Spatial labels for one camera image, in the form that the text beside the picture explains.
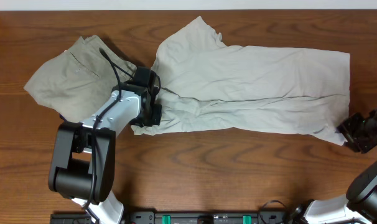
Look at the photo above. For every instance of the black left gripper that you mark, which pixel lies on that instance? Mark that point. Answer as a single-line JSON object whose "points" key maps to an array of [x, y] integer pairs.
{"points": [[155, 119]]}

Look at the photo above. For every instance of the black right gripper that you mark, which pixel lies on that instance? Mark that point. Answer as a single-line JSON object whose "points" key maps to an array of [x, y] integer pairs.
{"points": [[347, 126]]}

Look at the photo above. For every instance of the white t-shirt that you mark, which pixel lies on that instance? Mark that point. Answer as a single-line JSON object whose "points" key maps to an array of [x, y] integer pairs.
{"points": [[207, 85]]}

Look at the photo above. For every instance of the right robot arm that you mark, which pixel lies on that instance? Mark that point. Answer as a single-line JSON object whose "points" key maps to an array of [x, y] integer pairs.
{"points": [[359, 204]]}

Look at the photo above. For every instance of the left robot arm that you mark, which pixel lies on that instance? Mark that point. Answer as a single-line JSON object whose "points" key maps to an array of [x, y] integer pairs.
{"points": [[83, 162]]}

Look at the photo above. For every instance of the folded khaki shorts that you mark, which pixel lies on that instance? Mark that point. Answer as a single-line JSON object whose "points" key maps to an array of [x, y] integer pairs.
{"points": [[78, 82]]}

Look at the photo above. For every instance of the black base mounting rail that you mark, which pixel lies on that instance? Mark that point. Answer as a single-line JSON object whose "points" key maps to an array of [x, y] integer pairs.
{"points": [[175, 218]]}

